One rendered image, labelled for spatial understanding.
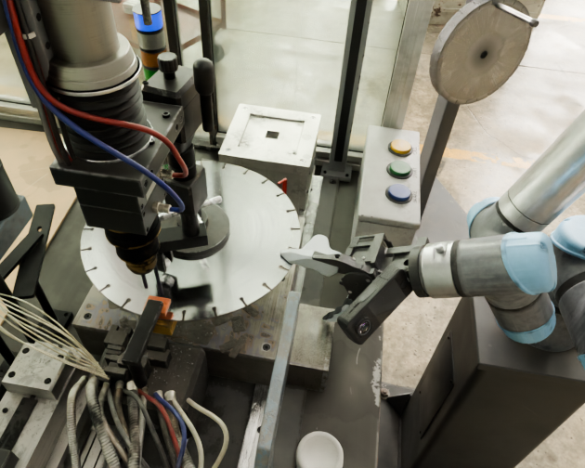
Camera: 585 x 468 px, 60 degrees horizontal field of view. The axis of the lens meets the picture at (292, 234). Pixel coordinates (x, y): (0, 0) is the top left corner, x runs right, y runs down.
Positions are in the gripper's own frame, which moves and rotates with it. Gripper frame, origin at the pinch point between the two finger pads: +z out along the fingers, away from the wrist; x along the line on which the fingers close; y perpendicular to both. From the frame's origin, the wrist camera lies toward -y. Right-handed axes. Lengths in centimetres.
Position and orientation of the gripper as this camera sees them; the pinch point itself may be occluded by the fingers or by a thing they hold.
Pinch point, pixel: (300, 291)
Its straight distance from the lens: 79.3
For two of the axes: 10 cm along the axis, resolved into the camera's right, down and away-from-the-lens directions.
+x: -4.5, -7.3, -5.1
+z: -8.2, 1.2, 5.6
